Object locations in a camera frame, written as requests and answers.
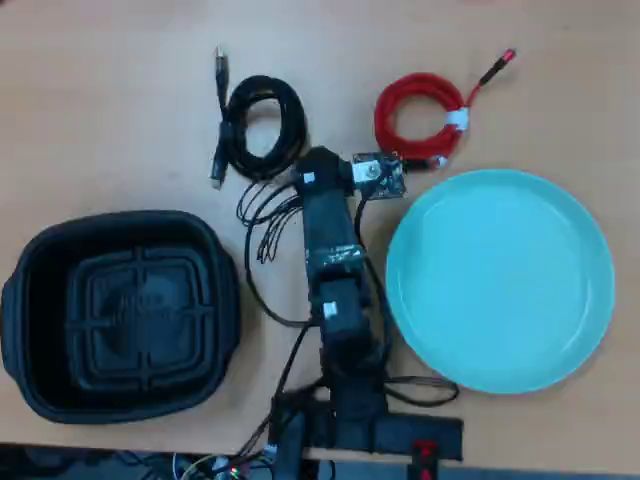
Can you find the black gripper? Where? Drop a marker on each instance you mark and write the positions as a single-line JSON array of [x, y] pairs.
[[322, 172]]

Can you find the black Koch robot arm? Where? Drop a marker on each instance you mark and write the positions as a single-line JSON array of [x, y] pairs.
[[327, 225]]

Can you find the green round bowl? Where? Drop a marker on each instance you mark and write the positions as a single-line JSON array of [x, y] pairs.
[[500, 280]]

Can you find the black plastic bowl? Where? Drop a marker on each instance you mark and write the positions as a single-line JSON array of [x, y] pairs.
[[45, 310]]

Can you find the black table clamp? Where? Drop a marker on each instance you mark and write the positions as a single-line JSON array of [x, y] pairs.
[[289, 450]]

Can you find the red and black clamp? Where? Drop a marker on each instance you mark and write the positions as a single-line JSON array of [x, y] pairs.
[[424, 460]]

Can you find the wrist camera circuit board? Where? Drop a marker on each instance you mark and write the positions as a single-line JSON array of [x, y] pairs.
[[380, 175]]

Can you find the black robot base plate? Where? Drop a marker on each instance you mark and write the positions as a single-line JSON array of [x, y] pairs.
[[425, 435]]

